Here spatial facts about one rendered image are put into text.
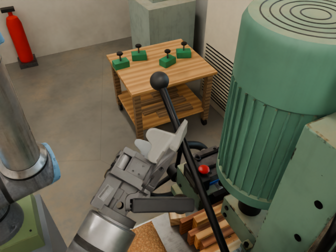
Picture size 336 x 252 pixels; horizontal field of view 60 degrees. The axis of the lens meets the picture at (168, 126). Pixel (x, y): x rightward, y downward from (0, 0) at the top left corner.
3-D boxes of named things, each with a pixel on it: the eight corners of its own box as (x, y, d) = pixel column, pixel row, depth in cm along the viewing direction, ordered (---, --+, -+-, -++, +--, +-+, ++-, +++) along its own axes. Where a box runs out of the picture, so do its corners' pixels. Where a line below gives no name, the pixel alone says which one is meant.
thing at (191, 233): (250, 209, 84) (254, 199, 81) (254, 213, 83) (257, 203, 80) (186, 240, 77) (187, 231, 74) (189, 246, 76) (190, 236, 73)
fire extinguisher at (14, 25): (35, 57, 327) (16, 3, 286) (38, 65, 314) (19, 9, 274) (18, 61, 321) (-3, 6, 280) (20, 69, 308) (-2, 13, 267)
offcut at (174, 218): (168, 211, 84) (168, 204, 81) (182, 209, 84) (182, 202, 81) (170, 226, 80) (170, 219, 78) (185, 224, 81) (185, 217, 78)
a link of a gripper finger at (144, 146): (145, 122, 63) (132, 149, 55) (168, 136, 64) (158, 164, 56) (138, 131, 65) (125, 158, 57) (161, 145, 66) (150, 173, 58)
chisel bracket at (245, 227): (241, 204, 75) (247, 184, 70) (279, 252, 66) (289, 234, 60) (217, 216, 73) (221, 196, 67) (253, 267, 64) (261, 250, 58)
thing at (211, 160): (214, 153, 92) (216, 140, 88) (235, 178, 85) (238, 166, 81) (177, 167, 88) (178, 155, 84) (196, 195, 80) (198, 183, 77)
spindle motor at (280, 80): (266, 130, 65) (312, -18, 44) (329, 189, 54) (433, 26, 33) (199, 156, 60) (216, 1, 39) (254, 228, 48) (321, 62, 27)
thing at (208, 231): (242, 219, 82) (245, 208, 78) (246, 224, 80) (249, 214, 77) (193, 244, 76) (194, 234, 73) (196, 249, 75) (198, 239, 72)
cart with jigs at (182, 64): (179, 89, 281) (181, 25, 238) (210, 125, 243) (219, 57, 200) (114, 108, 260) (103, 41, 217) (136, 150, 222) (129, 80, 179)
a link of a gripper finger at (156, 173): (168, 151, 47) (140, 190, 50) (176, 156, 47) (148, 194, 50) (169, 140, 51) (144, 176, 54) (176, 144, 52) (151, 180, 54)
